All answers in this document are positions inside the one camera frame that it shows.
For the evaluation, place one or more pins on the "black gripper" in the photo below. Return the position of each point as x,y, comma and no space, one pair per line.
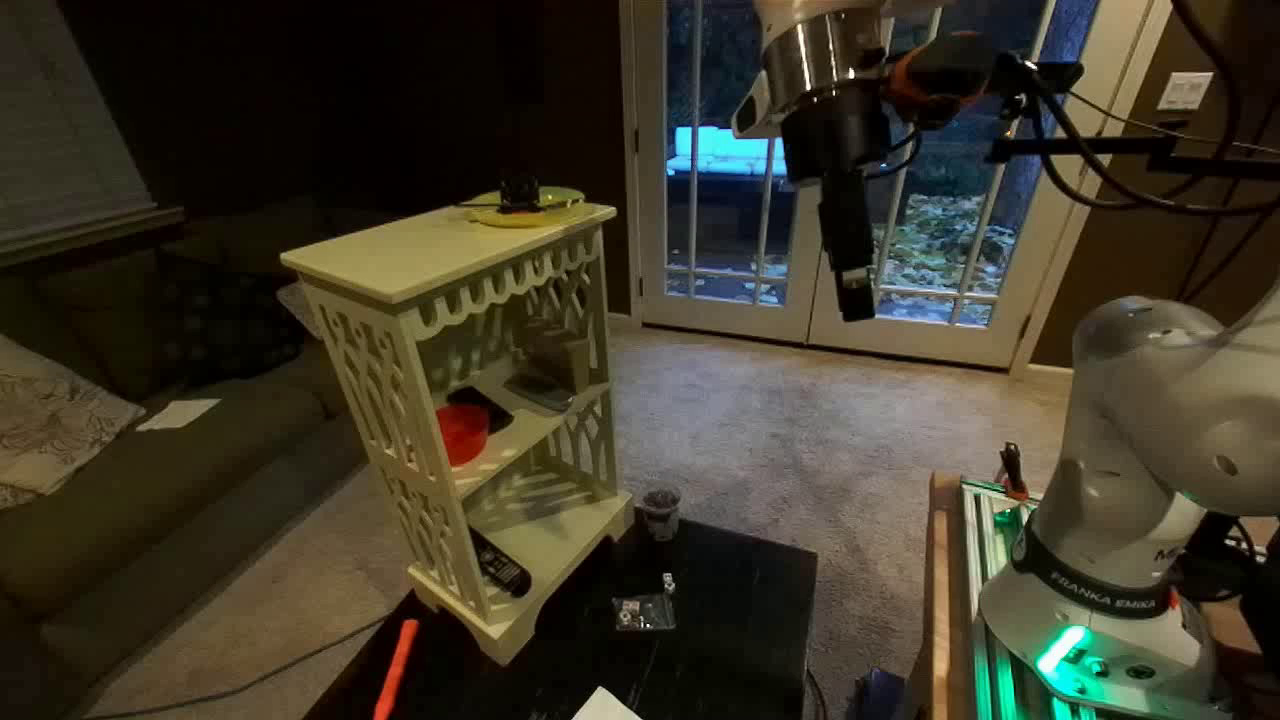
841,145

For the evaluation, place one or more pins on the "small black object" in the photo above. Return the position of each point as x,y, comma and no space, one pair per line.
516,192

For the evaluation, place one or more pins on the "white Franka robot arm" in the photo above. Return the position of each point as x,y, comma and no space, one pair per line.
1146,400

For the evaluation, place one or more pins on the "yellow-green plate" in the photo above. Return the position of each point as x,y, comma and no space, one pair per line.
563,201

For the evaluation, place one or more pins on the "blue object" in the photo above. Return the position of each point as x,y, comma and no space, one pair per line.
880,699

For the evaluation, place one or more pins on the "red bowl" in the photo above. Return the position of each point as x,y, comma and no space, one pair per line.
463,439

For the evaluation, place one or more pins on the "white french door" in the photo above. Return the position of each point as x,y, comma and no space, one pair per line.
787,267

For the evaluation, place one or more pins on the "small red black clamp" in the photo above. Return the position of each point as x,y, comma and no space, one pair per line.
1015,471

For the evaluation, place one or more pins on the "small dark cup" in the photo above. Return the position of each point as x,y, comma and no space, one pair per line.
662,514

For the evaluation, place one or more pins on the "small white scrap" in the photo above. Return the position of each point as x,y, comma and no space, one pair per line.
664,580

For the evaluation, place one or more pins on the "black coffee table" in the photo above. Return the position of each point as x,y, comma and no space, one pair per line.
732,625

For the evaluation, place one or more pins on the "small clear plastic packet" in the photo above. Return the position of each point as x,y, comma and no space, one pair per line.
642,615

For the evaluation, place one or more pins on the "black remote control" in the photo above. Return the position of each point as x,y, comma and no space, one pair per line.
502,564

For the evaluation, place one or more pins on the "white lattice shelf unit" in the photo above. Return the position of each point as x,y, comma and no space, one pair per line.
400,254

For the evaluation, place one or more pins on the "white paper sheet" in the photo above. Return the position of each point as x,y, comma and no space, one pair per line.
607,707
178,412

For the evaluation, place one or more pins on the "gray couch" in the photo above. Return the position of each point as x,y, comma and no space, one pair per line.
147,507

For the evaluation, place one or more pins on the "window blind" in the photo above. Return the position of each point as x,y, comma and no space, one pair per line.
64,122

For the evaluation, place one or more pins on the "light couch pillow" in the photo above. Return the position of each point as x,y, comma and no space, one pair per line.
47,412

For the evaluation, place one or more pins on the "wrist camera with orange trim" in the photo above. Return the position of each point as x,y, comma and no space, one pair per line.
943,74

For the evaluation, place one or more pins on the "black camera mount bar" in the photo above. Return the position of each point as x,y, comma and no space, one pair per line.
1133,153

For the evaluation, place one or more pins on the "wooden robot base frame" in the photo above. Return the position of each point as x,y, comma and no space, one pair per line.
950,602

